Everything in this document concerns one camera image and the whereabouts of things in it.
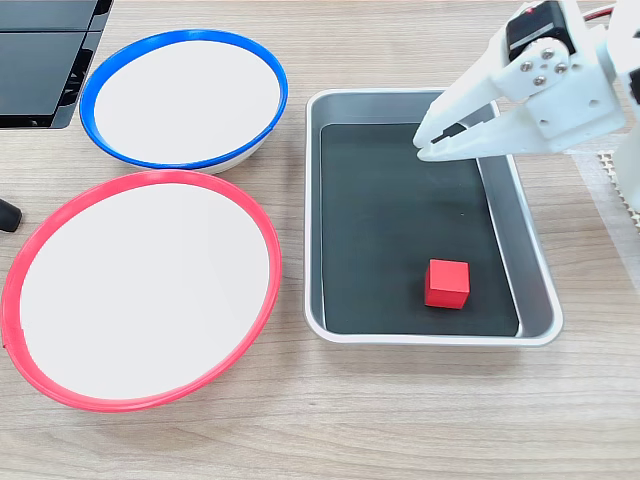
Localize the black tray liner mat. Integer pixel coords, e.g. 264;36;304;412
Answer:
319;122;520;337

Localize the white dish red rim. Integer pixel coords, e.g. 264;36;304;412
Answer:
0;169;284;414

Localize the silver metal tray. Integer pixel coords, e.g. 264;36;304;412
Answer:
303;88;565;346

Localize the red cube block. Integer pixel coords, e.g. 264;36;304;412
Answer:
423;258;471;310

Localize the white mesh anti-slip mat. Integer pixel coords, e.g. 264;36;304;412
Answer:
596;148;640;236

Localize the white dish blue rim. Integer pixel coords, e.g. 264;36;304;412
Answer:
78;28;290;175

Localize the red white black servo cable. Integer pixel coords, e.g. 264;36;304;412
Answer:
581;3;620;24

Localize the black rounded object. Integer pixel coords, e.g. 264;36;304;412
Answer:
0;197;24;234

